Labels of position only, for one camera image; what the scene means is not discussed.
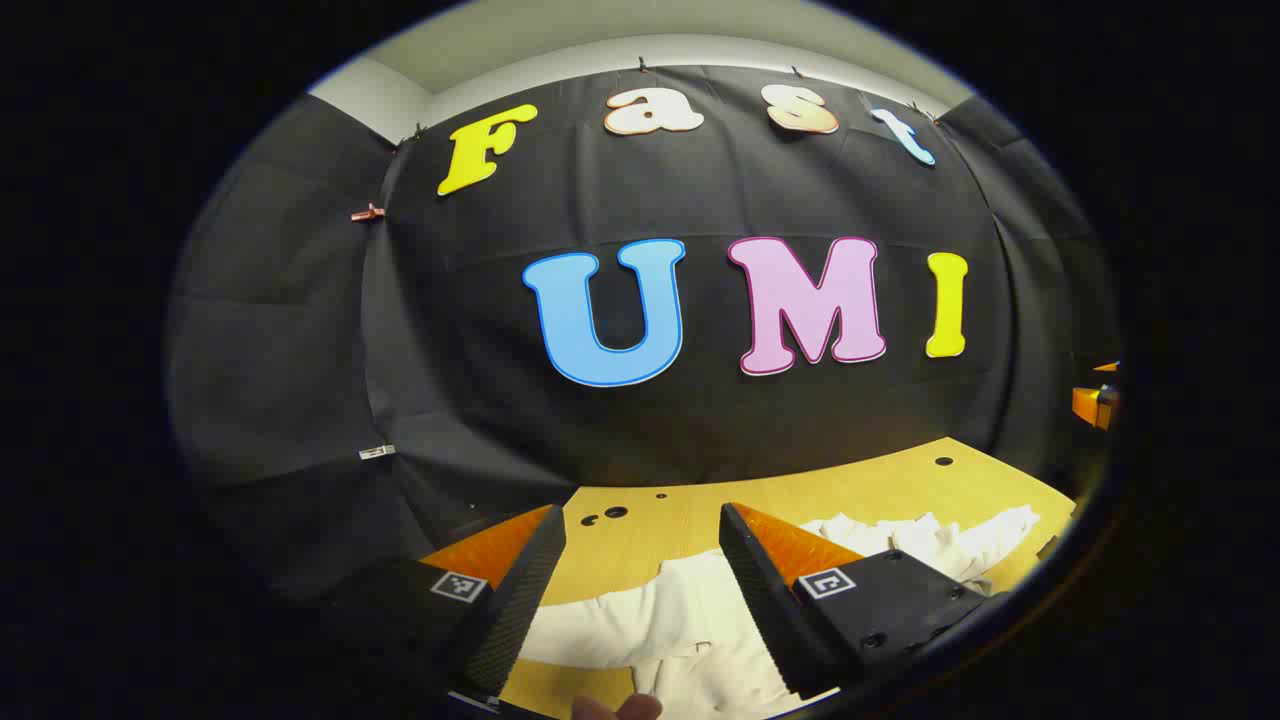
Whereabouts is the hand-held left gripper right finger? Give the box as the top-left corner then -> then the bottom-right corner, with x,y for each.
718,502 -> 1006,701

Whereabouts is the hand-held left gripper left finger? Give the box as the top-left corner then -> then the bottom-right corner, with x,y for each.
320,505 -> 568,701

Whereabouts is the cream white sweatshirt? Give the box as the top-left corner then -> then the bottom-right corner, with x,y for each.
518,505 -> 1043,720

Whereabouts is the black backdrop cloth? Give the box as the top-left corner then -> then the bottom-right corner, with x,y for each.
165,65 -> 1121,601

